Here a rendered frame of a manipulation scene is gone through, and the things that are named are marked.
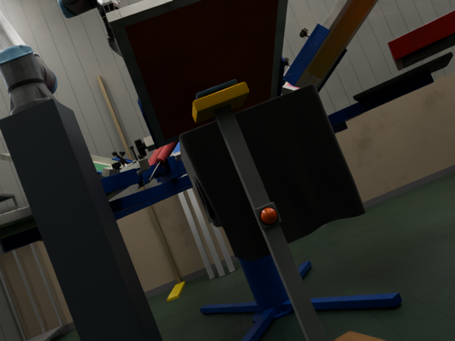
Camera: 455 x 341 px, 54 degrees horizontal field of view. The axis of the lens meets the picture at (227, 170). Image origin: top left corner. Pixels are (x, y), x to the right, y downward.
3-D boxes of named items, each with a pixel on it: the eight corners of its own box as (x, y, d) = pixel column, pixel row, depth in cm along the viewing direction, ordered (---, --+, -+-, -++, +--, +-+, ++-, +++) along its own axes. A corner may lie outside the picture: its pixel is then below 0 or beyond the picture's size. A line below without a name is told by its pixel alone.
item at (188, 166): (250, 237, 133) (204, 125, 135) (223, 248, 132) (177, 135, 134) (233, 231, 179) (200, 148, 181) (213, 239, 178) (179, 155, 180)
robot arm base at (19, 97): (3, 119, 137) (-8, 89, 137) (26, 127, 152) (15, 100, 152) (50, 101, 137) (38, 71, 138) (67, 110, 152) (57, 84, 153)
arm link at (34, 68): (-1, 88, 139) (-16, 49, 139) (19, 99, 152) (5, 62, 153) (36, 74, 139) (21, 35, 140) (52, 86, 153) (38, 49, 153)
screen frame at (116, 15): (292, -41, 136) (287, -50, 138) (108, 22, 129) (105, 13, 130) (277, 101, 208) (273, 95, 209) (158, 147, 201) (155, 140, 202)
